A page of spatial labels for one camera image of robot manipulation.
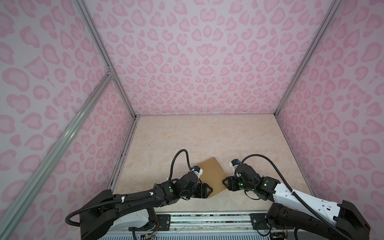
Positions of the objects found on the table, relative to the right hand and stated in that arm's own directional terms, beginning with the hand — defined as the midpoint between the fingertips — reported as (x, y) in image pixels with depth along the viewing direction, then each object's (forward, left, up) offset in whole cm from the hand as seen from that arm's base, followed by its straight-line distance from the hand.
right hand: (225, 182), depth 79 cm
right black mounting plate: (-16, -16, -8) cm, 23 cm away
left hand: (-4, +8, +1) cm, 9 cm away
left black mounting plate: (-19, +31, -7) cm, 37 cm away
